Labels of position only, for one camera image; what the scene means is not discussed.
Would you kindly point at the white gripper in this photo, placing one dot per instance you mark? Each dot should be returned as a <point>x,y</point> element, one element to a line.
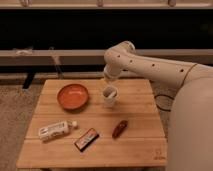
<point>107,81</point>

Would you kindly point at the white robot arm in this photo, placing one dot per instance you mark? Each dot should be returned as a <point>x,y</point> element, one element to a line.
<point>190,132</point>

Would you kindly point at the orange ceramic bowl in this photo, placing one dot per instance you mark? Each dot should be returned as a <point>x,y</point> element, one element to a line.
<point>73,96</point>

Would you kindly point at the wooden table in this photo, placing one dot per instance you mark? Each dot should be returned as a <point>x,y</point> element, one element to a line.
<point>142,143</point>

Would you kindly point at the brown sausage-shaped object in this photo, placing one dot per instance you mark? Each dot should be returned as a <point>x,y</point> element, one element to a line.
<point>119,129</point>

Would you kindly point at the black orange snack bar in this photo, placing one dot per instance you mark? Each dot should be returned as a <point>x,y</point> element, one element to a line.
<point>86,139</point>

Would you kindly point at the white plastic bottle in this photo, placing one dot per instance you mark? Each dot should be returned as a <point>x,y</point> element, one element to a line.
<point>55,130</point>

